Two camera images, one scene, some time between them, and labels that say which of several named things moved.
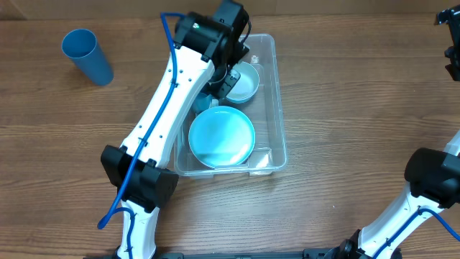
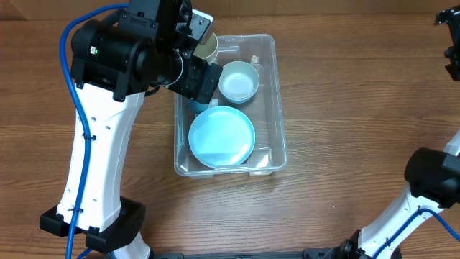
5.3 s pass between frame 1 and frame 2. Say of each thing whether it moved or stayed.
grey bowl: stayed
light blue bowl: stayed
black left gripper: moved
